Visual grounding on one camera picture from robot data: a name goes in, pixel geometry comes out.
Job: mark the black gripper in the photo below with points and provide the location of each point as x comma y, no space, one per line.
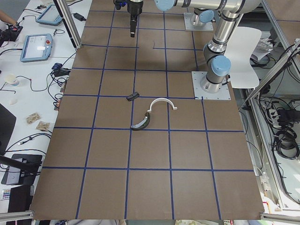
134,7

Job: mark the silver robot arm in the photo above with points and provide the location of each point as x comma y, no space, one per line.
201,16
231,12

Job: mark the black power adapter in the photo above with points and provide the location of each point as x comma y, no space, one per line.
79,17

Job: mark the small black plastic block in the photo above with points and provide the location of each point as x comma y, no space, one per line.
133,96

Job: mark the far blue teach pendant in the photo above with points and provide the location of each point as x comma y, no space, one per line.
50,16

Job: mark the blue teach pendant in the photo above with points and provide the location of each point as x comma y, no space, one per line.
36,47
50,16

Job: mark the near blue teach pendant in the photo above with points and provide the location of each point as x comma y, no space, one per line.
36,47

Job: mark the olive curved brake shoe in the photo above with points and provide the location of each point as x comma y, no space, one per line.
143,124

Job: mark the aluminium frame post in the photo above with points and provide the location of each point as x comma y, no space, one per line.
69,23

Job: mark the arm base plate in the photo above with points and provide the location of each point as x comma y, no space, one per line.
204,90
188,26

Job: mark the white curved plastic bracket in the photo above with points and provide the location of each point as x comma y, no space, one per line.
160,101

